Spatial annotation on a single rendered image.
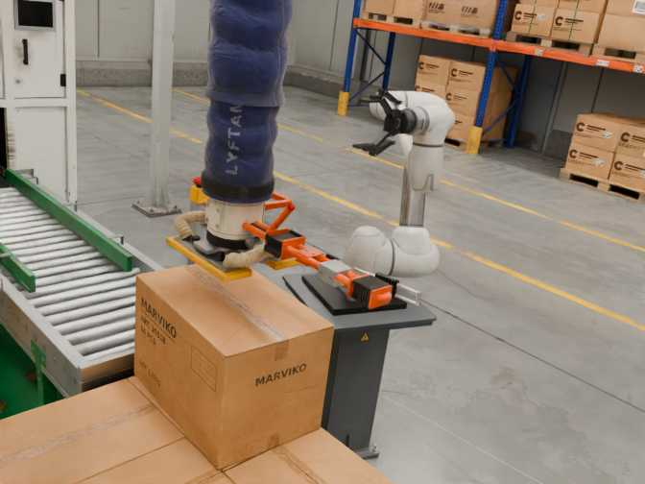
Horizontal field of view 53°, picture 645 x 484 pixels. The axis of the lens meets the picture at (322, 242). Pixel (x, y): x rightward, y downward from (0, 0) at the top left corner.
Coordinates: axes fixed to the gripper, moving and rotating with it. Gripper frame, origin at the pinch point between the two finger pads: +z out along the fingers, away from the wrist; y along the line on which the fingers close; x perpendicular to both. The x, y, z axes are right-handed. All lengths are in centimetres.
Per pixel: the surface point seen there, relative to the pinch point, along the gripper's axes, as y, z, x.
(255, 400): 82, 33, -4
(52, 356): 105, 59, 85
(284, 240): 31.7, 26.6, -1.9
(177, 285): 63, 33, 42
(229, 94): -4.8, 32.4, 21.1
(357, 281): 32, 27, -31
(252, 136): 6.5, 26.4, 16.9
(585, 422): 157, -171, -29
